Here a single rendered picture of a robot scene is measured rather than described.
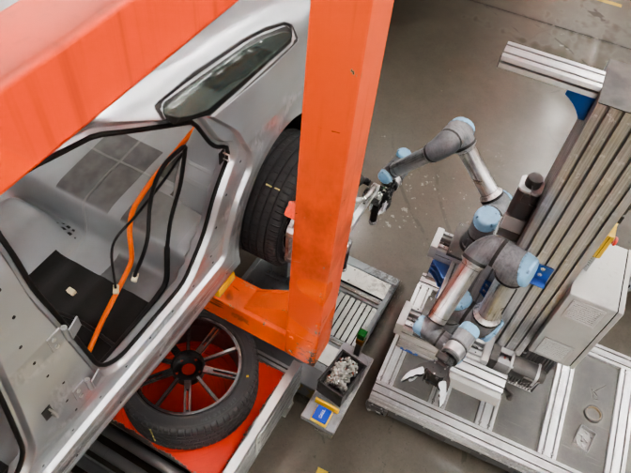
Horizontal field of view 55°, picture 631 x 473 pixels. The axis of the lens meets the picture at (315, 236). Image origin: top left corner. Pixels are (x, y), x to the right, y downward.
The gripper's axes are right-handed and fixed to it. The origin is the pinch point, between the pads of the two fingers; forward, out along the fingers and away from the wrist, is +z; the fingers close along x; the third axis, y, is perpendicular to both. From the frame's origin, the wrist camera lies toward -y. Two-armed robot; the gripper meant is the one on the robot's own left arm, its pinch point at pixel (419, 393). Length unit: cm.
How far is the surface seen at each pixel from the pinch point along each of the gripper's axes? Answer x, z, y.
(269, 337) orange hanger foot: 82, -9, 54
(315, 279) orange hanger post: 56, -13, -6
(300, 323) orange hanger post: 64, -12, 30
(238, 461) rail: 61, 37, 77
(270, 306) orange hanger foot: 83, -13, 34
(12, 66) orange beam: 18, 74, -154
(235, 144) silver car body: 105, -26, -38
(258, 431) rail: 64, 22, 77
